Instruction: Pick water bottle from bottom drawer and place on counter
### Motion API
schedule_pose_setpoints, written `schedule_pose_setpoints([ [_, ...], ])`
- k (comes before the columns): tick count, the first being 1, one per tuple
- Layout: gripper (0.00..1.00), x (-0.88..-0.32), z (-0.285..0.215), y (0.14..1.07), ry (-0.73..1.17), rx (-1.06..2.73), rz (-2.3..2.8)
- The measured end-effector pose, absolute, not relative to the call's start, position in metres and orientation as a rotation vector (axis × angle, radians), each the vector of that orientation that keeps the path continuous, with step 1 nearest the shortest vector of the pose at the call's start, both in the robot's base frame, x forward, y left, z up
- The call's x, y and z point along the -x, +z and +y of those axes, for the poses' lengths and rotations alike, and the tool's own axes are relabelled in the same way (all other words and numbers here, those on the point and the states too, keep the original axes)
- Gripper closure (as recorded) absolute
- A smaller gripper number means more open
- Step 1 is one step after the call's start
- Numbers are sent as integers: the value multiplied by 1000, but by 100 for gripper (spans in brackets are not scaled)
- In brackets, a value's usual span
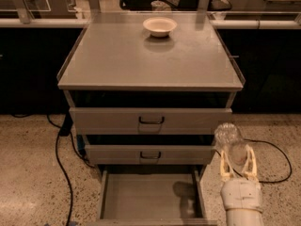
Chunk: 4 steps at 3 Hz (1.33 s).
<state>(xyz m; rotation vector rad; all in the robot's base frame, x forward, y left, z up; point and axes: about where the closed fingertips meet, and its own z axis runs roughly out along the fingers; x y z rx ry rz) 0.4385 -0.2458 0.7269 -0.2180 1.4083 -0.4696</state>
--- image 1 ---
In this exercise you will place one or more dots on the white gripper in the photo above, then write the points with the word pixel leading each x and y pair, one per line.
pixel 241 193

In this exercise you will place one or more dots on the clear plastic water bottle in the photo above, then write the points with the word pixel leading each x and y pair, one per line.
pixel 229 139

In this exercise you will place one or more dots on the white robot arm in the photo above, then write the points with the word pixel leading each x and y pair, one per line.
pixel 243 217

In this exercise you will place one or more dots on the grey bottom drawer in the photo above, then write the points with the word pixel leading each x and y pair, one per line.
pixel 151 196

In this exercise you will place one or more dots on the grey drawer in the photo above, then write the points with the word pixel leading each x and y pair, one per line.
pixel 151 196
pixel 149 154
pixel 148 121

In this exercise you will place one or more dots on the grey drawer cabinet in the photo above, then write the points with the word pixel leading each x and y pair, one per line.
pixel 118 63

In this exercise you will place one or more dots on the grey middle drawer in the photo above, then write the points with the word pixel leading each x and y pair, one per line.
pixel 149 154

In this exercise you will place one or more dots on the grey top drawer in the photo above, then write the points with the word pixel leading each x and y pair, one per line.
pixel 148 121

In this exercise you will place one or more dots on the white paper bowl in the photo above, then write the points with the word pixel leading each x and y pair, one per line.
pixel 159 27

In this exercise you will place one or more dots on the drink cup with straw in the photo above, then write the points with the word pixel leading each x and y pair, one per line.
pixel 158 5

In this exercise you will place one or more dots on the white horizontal rail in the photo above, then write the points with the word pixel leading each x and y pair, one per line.
pixel 219 24

